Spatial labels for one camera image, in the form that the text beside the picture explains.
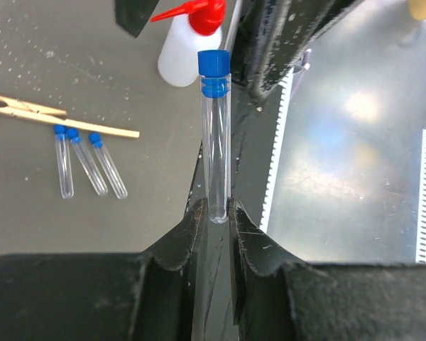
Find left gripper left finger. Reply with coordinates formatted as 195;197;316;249
0;200;207;340

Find test tube blue cap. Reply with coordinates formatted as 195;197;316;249
198;50;231;224
89;132;128;200
66;128;108;196
53;124;74;199

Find wash bottle red nozzle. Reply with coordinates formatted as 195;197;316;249
150;0;226;88

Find wooden test tube clamp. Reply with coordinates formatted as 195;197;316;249
0;95;140;139

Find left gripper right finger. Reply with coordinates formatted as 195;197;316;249
228;200;426;340

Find grey slotted cable duct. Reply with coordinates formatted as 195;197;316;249
259;70;293;232

